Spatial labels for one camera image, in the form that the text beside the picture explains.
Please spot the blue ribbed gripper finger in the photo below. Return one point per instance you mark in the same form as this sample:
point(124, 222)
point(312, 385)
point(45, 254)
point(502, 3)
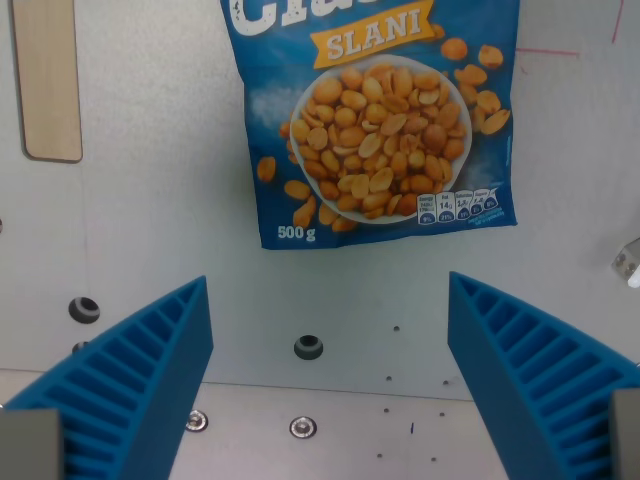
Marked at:
point(505, 380)
point(150, 380)

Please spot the silver screw with washer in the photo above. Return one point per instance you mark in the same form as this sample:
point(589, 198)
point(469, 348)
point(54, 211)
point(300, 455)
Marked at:
point(197, 420)
point(303, 427)

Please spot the blue salted peanuts bag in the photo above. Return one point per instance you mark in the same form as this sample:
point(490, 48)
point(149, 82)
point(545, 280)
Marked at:
point(375, 125)

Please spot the light wooden board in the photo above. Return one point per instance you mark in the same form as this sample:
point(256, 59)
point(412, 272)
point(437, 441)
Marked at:
point(50, 80)

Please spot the silver metal bracket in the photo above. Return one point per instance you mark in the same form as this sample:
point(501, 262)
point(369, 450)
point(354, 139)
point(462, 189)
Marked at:
point(626, 262)

